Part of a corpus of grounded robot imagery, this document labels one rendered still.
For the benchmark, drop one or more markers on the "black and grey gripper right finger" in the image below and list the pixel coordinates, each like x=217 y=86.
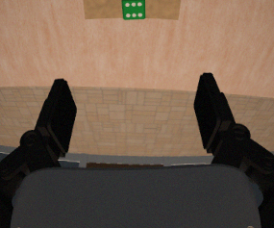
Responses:
x=230 y=143

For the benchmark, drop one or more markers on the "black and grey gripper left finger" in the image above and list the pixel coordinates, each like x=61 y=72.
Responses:
x=39 y=148

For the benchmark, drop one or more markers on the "green die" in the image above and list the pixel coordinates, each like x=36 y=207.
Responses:
x=133 y=9

